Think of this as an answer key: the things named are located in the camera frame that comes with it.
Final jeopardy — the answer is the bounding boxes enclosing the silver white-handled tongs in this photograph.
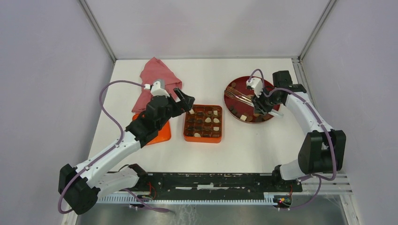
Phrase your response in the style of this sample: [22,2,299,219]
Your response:
[224,86,283,117]

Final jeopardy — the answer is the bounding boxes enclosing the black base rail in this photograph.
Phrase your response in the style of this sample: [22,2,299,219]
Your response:
[129,172,303,200]

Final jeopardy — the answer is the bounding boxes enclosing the orange chocolate box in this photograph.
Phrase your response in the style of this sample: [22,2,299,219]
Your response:
[183,105,223,143]

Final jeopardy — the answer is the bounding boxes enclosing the pink cloth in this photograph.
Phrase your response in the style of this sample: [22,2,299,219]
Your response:
[131,57,183,113]

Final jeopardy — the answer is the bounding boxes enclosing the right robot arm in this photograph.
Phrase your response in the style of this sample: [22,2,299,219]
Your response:
[246,70,346,191]

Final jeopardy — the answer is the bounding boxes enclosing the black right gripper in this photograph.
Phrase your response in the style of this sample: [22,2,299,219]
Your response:
[250,87,281,116]

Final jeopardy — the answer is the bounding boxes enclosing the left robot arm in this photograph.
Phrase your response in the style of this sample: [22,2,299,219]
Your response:
[58,88,195,215]

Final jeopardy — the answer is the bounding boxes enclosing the orange box lid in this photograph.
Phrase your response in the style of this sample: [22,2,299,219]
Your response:
[125,112,171,148]

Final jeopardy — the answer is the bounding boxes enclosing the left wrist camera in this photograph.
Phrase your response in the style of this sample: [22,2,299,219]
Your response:
[144,79,170,98]

